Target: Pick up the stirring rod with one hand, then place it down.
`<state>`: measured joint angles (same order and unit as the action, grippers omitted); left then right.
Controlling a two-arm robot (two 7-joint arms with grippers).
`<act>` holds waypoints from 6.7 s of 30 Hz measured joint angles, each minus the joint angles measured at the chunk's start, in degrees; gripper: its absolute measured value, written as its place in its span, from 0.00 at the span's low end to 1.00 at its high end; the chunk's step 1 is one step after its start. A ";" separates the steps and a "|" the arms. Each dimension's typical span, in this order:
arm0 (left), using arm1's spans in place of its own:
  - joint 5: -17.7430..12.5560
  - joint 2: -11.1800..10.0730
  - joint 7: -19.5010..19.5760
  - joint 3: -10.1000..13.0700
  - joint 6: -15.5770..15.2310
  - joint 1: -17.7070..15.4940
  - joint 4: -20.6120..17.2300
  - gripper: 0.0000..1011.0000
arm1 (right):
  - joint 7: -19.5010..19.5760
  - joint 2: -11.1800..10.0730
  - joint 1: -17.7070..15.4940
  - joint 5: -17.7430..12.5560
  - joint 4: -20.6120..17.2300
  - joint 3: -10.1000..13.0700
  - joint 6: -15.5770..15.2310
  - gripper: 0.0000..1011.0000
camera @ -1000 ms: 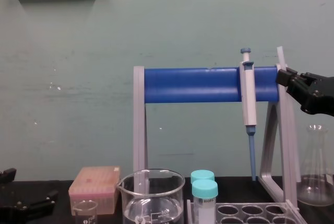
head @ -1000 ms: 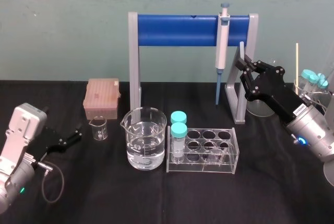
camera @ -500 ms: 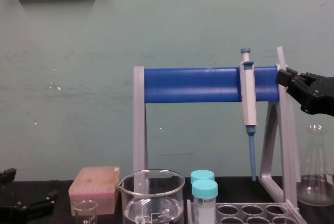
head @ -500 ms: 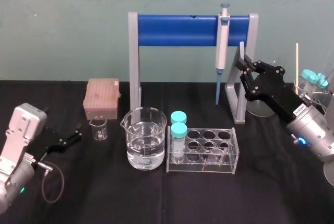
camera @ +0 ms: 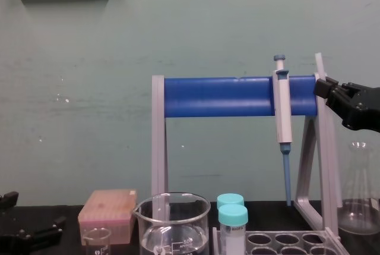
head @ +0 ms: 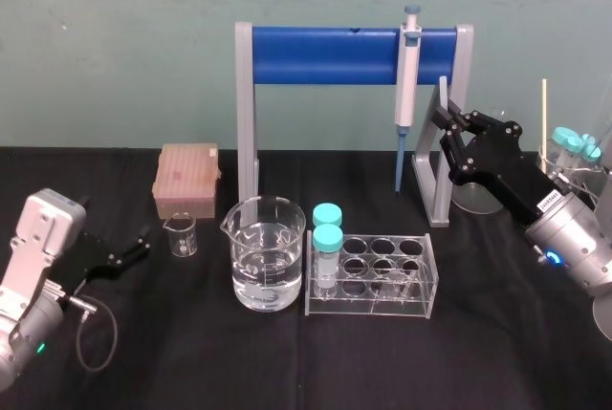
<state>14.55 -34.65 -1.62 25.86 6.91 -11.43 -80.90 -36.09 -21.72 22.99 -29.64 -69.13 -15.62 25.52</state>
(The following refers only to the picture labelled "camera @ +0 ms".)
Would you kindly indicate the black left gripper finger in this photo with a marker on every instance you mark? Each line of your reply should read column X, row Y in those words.
column 44, row 231
column 9, row 200

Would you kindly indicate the clear glass stirring rod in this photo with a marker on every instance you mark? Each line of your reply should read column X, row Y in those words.
column 320, row 66

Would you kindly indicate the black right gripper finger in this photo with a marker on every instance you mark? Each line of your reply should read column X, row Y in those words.
column 322, row 88
column 333, row 82

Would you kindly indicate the white and blue pipette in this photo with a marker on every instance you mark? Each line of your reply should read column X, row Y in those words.
column 283, row 112

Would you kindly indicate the clear glass conical flask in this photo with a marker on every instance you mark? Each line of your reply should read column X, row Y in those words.
column 359, row 195

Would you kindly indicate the small glass beaker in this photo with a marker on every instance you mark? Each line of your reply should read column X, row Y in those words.
column 96, row 243

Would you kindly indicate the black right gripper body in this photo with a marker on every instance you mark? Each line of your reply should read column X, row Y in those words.
column 363, row 110

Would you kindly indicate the large glass beaker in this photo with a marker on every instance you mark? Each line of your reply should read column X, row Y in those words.
column 172, row 225

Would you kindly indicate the teal capped sample tube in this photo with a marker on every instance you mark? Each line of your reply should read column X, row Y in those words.
column 233, row 225
column 230, row 200

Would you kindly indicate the grey stand with blue bar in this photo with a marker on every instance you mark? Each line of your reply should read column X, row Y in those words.
column 219, row 97

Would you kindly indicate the grey tube rack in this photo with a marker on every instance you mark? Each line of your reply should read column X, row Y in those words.
column 291, row 241

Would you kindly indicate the pink pipette tip box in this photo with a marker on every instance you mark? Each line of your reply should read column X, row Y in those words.
column 107, row 212

